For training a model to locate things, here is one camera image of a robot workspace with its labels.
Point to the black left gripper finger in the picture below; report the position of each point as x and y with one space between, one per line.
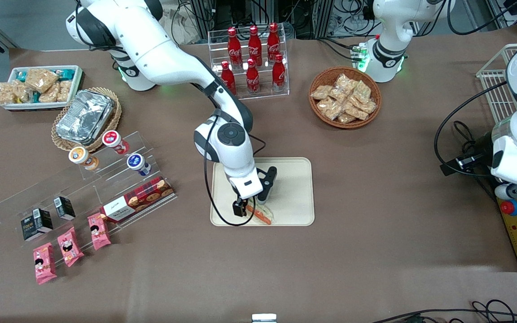
465 163
480 144

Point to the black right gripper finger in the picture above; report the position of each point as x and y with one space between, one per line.
239 208

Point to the triangle sandwich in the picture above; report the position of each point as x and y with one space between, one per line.
262 216

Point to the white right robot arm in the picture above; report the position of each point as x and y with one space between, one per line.
164 58

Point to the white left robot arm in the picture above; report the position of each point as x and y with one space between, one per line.
388 54

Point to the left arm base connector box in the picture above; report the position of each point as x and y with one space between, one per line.
359 56

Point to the beige plastic tray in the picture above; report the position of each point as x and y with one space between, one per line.
294 193

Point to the clear acrylic bottle rack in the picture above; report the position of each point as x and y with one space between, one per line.
263 92

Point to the brown table cover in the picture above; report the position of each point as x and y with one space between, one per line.
375 202

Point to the red tartan cookie box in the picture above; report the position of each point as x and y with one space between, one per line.
139 199

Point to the red cola bottle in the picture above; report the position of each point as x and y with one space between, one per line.
230 80
273 42
254 45
252 78
234 49
278 74

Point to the blue lid yogurt cup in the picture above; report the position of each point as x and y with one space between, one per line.
137 163

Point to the puffed rice snack pack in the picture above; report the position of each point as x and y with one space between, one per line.
41 80
362 92
49 94
64 91
23 93
321 92
356 111
346 118
368 106
346 83
329 108
5 93

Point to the small silver device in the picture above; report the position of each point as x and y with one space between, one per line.
264 318

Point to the round wicker basket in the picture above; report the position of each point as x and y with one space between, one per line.
319 74

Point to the red lid yogurt cup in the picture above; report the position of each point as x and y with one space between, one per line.
115 141

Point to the pink snack packet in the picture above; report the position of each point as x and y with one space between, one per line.
99 232
45 264
70 246

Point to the oval wicker basket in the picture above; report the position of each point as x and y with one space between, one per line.
115 119

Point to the clear acrylic stepped shelf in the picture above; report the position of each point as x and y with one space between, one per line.
92 197

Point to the orange lid yogurt cup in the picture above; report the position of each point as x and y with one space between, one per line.
81 157

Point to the beige crumpled cloth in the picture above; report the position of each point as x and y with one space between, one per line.
182 27

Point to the aluminium foil container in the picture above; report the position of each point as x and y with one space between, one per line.
83 116

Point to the small black drink carton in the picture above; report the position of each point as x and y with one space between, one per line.
64 208

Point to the white plastic bin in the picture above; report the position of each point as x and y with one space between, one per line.
75 87

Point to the large black drink carton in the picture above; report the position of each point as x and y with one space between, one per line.
36 224

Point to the teal snack packet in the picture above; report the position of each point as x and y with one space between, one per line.
66 74
21 76

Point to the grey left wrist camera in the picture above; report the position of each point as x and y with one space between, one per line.
507 192

